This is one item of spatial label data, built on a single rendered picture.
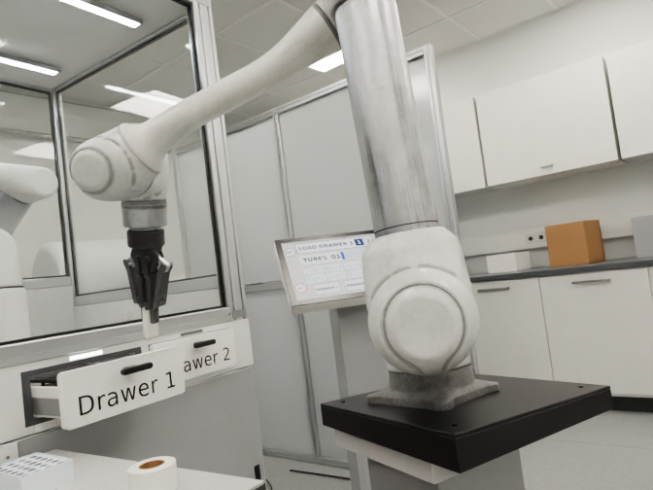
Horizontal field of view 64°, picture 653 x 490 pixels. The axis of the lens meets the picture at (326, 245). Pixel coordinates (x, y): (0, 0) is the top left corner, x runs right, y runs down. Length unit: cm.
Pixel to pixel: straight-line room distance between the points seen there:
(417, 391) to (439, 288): 30
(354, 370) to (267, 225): 148
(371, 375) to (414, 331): 125
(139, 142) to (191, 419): 85
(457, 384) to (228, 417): 85
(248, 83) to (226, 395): 95
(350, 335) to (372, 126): 119
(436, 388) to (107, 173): 65
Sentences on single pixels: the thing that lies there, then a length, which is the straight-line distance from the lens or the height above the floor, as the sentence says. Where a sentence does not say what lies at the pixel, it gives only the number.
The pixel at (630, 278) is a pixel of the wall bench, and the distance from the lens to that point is 357.
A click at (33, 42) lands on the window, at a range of 148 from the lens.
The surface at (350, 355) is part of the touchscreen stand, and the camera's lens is 191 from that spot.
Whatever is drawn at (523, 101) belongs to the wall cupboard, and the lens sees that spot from 416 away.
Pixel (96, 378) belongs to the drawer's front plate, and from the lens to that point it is 119.
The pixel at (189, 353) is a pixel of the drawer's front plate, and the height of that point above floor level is 89.
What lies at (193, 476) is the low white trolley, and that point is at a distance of 93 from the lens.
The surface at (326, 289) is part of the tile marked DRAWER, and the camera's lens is 179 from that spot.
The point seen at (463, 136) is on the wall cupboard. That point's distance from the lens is 429.
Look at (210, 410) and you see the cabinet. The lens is 159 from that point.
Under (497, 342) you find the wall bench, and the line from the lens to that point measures 385.
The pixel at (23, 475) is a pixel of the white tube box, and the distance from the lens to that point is 104.
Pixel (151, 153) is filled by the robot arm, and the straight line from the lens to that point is 96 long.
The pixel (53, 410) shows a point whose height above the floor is 85.
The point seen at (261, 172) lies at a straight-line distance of 322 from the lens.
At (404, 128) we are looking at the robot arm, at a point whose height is 125.
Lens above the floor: 105
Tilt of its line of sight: 3 degrees up
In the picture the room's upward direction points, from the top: 7 degrees counter-clockwise
